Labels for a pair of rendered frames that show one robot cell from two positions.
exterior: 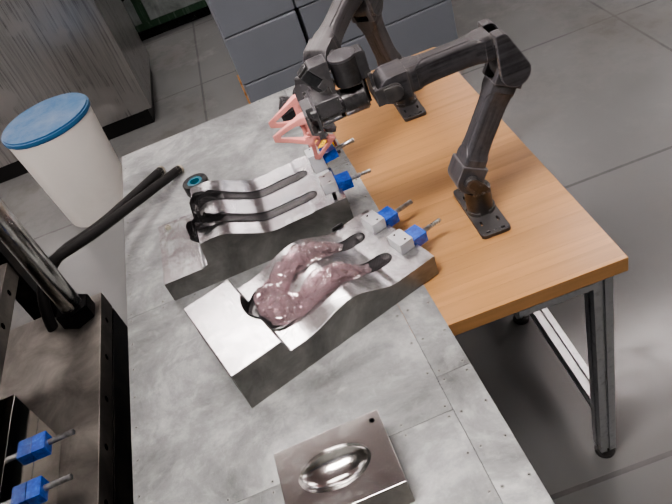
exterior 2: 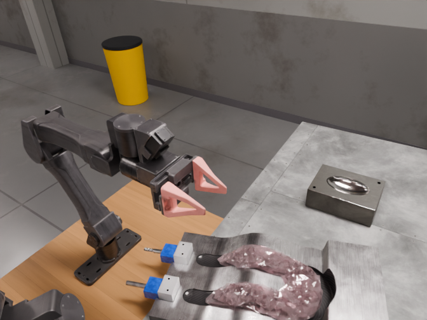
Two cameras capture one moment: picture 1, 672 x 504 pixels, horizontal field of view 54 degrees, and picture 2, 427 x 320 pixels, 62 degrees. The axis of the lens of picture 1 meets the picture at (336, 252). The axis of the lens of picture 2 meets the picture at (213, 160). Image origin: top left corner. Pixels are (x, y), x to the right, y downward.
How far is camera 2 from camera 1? 161 cm
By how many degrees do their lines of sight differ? 98
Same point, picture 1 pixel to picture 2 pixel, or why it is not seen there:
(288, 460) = (368, 202)
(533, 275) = not seen: hidden behind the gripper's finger
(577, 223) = (112, 204)
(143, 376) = not seen: outside the picture
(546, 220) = not seen: hidden behind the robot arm
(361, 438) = (325, 185)
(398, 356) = (262, 226)
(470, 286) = (188, 224)
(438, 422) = (281, 191)
